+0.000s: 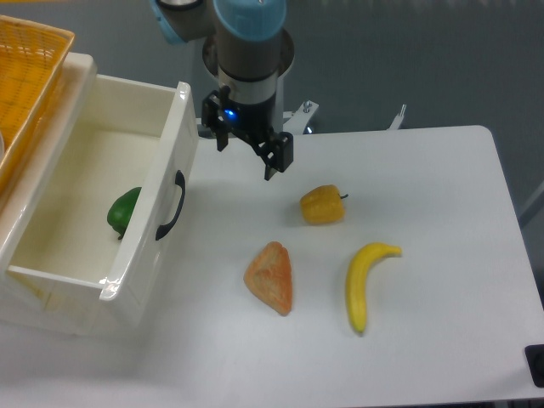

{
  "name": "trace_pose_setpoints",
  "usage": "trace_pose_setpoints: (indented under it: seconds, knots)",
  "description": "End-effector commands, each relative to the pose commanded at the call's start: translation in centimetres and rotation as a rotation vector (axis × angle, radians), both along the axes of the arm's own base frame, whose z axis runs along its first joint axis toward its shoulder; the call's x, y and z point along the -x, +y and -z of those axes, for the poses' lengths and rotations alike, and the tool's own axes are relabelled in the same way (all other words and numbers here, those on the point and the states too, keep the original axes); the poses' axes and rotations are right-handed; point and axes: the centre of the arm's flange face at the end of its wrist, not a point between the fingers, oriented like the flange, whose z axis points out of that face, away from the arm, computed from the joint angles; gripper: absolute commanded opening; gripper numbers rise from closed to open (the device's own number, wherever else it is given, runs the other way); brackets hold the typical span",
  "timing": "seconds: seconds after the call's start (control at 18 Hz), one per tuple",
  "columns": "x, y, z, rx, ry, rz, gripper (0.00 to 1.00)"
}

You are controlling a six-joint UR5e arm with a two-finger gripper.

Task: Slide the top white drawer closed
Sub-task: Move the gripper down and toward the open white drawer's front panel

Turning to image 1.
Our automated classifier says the white top drawer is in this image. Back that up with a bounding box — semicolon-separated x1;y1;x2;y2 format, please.
1;75;199;335

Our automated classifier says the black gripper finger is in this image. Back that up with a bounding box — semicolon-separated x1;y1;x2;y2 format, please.
201;90;230;151
255;131;294;181

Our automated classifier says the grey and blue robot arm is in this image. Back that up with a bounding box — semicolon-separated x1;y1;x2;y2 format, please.
151;1;294;180

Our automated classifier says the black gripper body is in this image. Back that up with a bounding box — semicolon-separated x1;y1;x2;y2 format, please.
215;85;275;150

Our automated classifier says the orange toy bread wedge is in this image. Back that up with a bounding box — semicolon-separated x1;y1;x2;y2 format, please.
243;241;293;316

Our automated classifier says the yellow plastic basket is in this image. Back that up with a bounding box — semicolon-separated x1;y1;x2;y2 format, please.
1;15;75;195

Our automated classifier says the black corner object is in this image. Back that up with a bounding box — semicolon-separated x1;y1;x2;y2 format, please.
524;344;544;388

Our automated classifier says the yellow toy banana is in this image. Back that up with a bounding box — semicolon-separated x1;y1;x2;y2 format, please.
344;242;402;334

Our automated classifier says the white drawer cabinet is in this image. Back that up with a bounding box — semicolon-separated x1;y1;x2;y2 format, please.
1;54;135;335

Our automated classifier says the white clamp post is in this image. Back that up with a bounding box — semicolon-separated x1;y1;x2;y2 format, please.
388;104;407;131

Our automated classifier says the green toy bell pepper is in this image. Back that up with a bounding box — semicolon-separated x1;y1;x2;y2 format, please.
106;187;142;240

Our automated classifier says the yellow toy bell pepper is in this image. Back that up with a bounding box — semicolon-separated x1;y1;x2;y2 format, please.
299;184;347;225

